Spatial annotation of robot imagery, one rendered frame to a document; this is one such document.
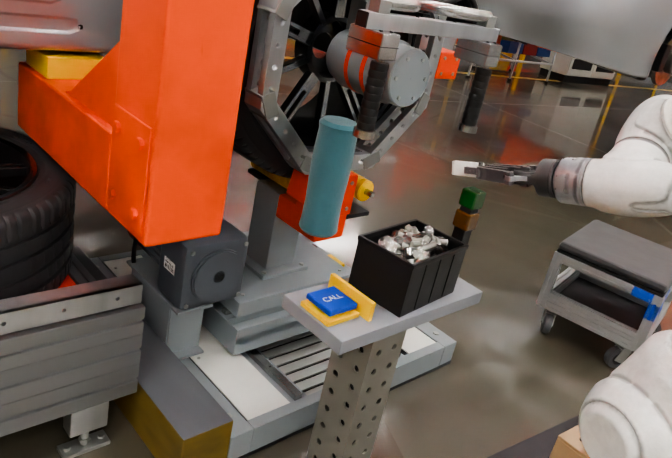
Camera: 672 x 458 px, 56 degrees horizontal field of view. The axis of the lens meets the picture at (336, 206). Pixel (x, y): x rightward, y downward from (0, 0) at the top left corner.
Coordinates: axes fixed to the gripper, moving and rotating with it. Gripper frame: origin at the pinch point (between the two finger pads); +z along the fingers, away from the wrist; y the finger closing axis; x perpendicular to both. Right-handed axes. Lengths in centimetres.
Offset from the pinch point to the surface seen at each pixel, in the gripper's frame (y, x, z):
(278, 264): 3, 32, 56
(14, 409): 78, 42, 47
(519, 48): -624, -54, 304
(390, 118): -15.0, -8.5, 32.4
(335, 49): 10.6, -25.1, 28.5
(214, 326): 24, 44, 58
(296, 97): 12.0, -14.3, 39.6
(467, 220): 0.6, 11.0, -0.8
